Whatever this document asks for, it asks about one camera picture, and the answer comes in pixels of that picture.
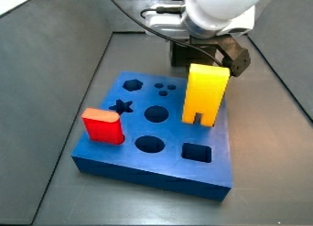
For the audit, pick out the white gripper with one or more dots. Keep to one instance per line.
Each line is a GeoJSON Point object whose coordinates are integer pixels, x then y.
{"type": "Point", "coordinates": [201, 21]}

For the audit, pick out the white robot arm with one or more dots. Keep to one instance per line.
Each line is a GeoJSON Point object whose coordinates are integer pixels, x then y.
{"type": "Point", "coordinates": [244, 3]}

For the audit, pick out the dark grey cradle fixture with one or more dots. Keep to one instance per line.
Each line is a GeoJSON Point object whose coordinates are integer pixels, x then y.
{"type": "Point", "coordinates": [183, 55]}

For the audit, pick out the yellow slotted block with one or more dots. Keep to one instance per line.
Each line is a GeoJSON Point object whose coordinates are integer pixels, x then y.
{"type": "Point", "coordinates": [205, 90]}

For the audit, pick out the red rounded block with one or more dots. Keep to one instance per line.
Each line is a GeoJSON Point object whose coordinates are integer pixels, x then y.
{"type": "Point", "coordinates": [103, 126]}

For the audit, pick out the blue shape sorter block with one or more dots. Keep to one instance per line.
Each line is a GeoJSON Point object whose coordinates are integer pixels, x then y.
{"type": "Point", "coordinates": [165, 154]}

